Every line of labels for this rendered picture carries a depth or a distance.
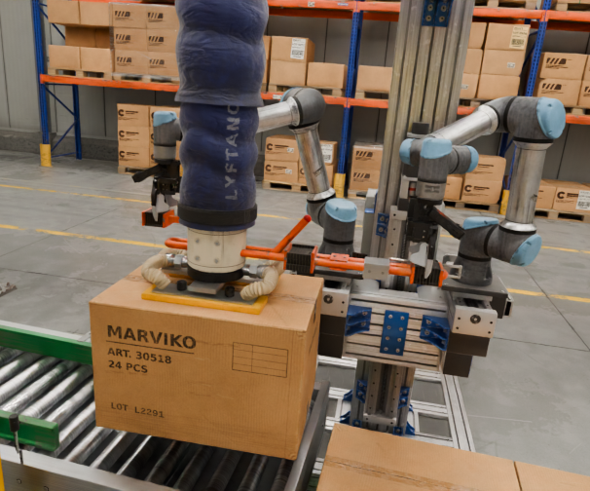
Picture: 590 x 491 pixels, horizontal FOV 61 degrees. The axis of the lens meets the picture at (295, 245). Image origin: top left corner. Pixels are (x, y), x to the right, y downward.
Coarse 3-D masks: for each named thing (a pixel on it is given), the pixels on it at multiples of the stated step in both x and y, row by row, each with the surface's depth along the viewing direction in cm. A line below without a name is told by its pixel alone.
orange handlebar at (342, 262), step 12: (168, 216) 174; (168, 240) 147; (180, 240) 150; (240, 252) 143; (252, 252) 142; (264, 252) 142; (324, 264) 140; (336, 264) 139; (348, 264) 138; (360, 264) 138; (396, 264) 140; (408, 264) 140; (408, 276) 137; (444, 276) 135
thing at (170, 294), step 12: (156, 288) 141; (168, 288) 142; (180, 288) 140; (228, 288) 138; (156, 300) 139; (168, 300) 138; (180, 300) 137; (192, 300) 137; (204, 300) 137; (216, 300) 137; (228, 300) 137; (240, 300) 137; (252, 300) 138; (264, 300) 140; (240, 312) 135; (252, 312) 135
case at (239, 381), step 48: (144, 288) 147; (240, 288) 152; (288, 288) 154; (96, 336) 139; (144, 336) 136; (192, 336) 134; (240, 336) 131; (288, 336) 129; (96, 384) 143; (144, 384) 140; (192, 384) 138; (240, 384) 135; (288, 384) 133; (144, 432) 145; (192, 432) 142; (240, 432) 139; (288, 432) 137
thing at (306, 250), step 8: (288, 248) 141; (296, 248) 145; (304, 248) 146; (312, 248) 146; (288, 256) 139; (296, 256) 138; (304, 256) 138; (312, 256) 138; (288, 264) 139; (296, 264) 140; (304, 264) 139; (312, 264) 139; (312, 272) 140
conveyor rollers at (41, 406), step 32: (32, 384) 184; (64, 384) 186; (32, 416) 169; (64, 416) 171; (32, 448) 157; (64, 448) 159; (160, 480) 146; (192, 480) 147; (224, 480) 147; (256, 480) 148
